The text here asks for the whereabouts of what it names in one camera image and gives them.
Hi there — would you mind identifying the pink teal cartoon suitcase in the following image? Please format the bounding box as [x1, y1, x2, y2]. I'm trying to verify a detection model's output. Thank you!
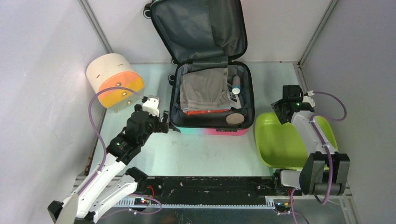
[143, 0, 255, 136]

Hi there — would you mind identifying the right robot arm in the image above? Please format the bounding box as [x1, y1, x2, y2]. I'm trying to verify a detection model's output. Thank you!
[271, 85, 350, 201]

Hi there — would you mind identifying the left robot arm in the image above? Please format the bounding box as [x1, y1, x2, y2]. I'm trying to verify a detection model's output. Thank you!
[48, 110, 169, 224]

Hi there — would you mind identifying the orange red flat item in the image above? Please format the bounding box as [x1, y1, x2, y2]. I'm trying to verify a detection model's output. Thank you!
[183, 108, 231, 116]

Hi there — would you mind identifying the lime green plastic tray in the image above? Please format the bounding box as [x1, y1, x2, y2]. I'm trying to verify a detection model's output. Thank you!
[255, 112, 339, 169]

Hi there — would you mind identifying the brown round disc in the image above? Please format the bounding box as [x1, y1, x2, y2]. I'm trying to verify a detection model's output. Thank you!
[226, 113, 245, 126]

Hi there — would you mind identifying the white tube with teal cap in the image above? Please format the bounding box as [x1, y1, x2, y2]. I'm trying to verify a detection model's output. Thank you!
[232, 75, 241, 95]

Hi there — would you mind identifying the grey folded garment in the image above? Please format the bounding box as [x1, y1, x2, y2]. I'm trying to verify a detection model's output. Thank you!
[179, 67, 231, 111]

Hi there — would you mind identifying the cream orange cylindrical container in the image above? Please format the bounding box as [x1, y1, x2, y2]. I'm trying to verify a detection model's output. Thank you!
[86, 53, 145, 112]

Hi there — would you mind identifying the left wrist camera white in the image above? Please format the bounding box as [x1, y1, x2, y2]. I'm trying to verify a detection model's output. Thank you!
[142, 95, 160, 117]

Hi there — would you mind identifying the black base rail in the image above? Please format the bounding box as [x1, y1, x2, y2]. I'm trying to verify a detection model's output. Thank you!
[136, 176, 291, 205]

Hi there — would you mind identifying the grey cable duct strip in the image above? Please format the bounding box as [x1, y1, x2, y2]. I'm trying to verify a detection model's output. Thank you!
[113, 197, 276, 209]

